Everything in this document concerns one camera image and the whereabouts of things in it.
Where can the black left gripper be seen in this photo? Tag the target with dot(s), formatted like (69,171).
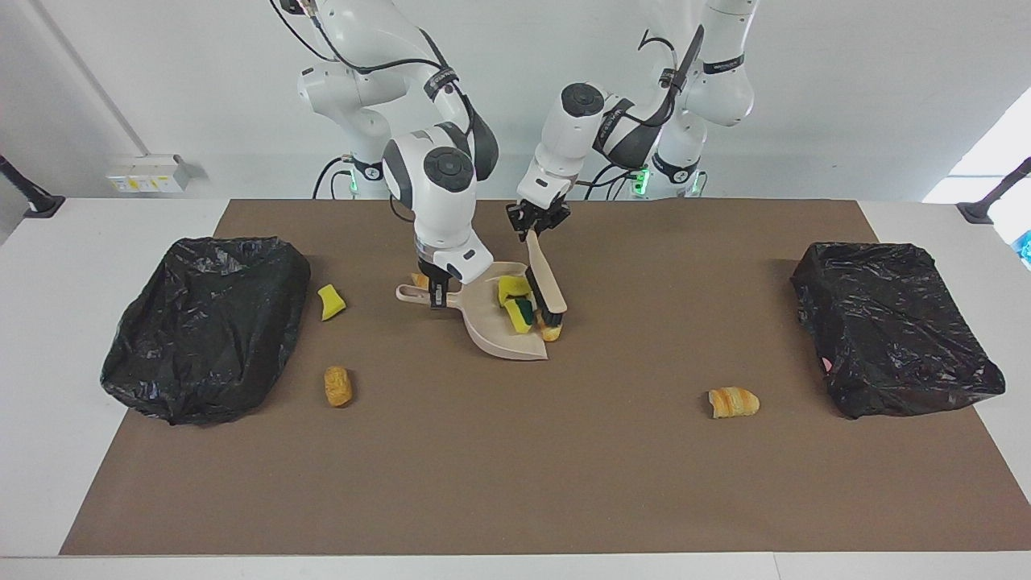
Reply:
(538,214)

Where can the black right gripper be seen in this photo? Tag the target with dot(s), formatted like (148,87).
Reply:
(433,274)

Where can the beige plastic dustpan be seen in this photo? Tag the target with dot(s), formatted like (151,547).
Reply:
(491,330)

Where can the beige brush with black bristles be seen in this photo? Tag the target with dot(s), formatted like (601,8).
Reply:
(546,278)

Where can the yellow sponge with green side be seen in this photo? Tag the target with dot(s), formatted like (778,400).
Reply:
(522,318)

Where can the blue plastic object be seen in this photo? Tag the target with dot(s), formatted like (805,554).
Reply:
(1025,248)

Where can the boxy black bag-lined trash bin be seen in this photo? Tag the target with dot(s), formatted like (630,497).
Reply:
(894,330)

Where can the white wall outlet box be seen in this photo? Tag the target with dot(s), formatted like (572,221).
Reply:
(145,173)

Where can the golden brown bread roll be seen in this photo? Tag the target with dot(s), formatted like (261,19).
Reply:
(338,387)

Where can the black clamp stand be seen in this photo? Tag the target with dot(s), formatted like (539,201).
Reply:
(979,213)
(44,206)

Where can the brown table mat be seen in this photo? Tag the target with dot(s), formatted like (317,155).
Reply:
(483,507)

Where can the rounded black bag-lined trash bin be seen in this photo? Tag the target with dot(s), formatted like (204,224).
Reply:
(209,322)

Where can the golden croissant piece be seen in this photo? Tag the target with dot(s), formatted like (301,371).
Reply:
(551,332)
(419,280)
(733,402)

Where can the small yellow sponge piece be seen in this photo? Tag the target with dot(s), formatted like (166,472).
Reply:
(331,303)

